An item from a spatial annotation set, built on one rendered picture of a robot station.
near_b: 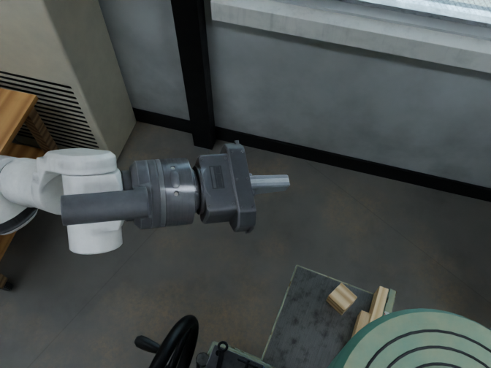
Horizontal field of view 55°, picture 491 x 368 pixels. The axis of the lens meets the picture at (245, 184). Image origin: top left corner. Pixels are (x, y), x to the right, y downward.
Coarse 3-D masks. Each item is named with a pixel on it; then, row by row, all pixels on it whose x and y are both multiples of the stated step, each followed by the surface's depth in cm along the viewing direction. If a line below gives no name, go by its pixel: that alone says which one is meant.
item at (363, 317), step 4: (360, 312) 95; (364, 312) 94; (360, 316) 94; (364, 316) 94; (368, 316) 94; (360, 320) 93; (364, 320) 93; (368, 320) 93; (356, 324) 95; (360, 324) 93; (364, 324) 93; (356, 328) 93; (360, 328) 92; (356, 332) 92; (352, 336) 94
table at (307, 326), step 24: (288, 288) 101; (312, 288) 101; (360, 288) 101; (288, 312) 98; (312, 312) 98; (336, 312) 98; (288, 336) 95; (312, 336) 95; (336, 336) 95; (264, 360) 93; (288, 360) 93; (312, 360) 93
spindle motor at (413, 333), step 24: (408, 312) 38; (432, 312) 37; (360, 336) 37; (384, 336) 36; (408, 336) 36; (432, 336) 36; (456, 336) 36; (480, 336) 36; (336, 360) 37; (360, 360) 36; (384, 360) 36; (408, 360) 36; (432, 360) 36; (456, 360) 36; (480, 360) 36
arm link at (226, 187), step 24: (240, 144) 64; (168, 168) 58; (216, 168) 61; (240, 168) 62; (168, 192) 57; (192, 192) 57; (216, 192) 60; (240, 192) 60; (168, 216) 58; (192, 216) 59; (216, 216) 60; (240, 216) 60
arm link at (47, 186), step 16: (48, 160) 58; (64, 160) 55; (80, 160) 54; (96, 160) 55; (112, 160) 56; (32, 176) 62; (48, 176) 60; (32, 192) 62; (48, 192) 62; (48, 208) 62
